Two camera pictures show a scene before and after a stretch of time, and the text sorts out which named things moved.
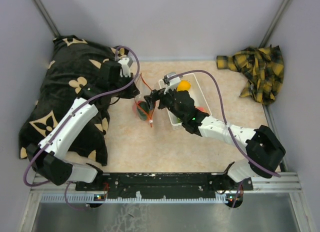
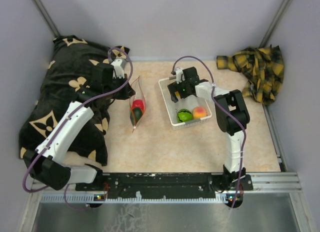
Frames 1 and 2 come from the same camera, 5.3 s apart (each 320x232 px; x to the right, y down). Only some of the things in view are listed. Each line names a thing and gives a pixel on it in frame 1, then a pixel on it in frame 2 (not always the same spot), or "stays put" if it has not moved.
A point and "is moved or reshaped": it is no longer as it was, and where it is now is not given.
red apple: (134, 107) to (138, 103)
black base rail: (167, 186) stays put
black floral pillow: (72, 65) stays put
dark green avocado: (142, 114) to (135, 114)
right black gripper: (151, 99) to (174, 87)
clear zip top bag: (141, 105) is moved or reshaped
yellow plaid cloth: (263, 68) stays put
